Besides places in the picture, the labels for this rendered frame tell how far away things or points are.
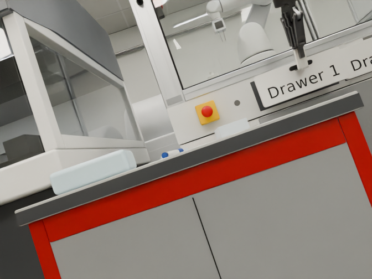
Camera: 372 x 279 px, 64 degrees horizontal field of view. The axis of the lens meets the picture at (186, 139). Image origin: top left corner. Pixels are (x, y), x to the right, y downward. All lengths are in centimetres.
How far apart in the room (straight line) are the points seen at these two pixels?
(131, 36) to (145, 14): 340
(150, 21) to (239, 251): 92
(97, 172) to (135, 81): 387
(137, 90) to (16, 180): 347
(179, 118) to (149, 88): 326
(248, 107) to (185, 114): 23
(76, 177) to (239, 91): 72
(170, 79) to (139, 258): 74
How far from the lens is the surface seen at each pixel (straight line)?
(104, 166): 57
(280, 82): 105
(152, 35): 120
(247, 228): 53
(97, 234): 57
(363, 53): 124
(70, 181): 59
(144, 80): 439
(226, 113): 110
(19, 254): 117
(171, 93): 113
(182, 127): 111
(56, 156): 98
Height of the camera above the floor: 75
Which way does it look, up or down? 3 degrees up
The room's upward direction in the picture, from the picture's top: 19 degrees counter-clockwise
